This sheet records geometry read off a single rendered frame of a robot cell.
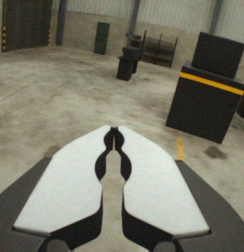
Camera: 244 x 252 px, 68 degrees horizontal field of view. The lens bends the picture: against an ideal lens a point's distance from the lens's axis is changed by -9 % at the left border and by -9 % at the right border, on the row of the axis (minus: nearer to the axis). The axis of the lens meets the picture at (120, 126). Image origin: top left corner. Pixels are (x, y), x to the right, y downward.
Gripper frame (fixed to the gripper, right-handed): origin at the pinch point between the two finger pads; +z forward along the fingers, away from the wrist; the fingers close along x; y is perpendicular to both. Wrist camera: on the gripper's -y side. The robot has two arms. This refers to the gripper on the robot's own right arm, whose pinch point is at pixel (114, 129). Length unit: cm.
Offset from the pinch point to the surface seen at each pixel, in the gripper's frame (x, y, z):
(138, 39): 80, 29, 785
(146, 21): 180, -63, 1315
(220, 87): 187, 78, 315
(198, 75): 147, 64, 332
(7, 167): -127, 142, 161
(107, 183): -7, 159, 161
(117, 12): -3, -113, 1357
